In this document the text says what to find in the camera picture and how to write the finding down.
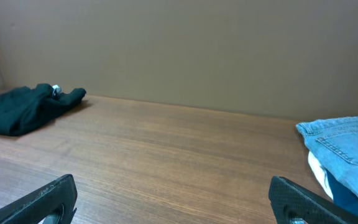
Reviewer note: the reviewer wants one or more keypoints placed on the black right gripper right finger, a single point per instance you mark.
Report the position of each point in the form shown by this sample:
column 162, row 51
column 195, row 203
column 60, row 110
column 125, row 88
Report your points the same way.
column 292, row 203

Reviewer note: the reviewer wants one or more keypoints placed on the white garment under jeans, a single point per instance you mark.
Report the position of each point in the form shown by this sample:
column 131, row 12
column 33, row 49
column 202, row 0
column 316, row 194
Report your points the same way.
column 321, row 174

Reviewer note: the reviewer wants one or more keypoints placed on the blue garment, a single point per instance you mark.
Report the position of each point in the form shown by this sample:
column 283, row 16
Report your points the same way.
column 341, row 195

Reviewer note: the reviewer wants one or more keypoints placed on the light blue denim jeans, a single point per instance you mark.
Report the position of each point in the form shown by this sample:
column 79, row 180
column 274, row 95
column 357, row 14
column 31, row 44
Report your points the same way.
column 334, row 142

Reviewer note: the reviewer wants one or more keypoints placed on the black shorts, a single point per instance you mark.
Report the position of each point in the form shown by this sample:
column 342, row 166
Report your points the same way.
column 24, row 109

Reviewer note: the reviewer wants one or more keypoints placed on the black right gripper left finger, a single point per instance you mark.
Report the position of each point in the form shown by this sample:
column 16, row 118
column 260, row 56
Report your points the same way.
column 53, row 203

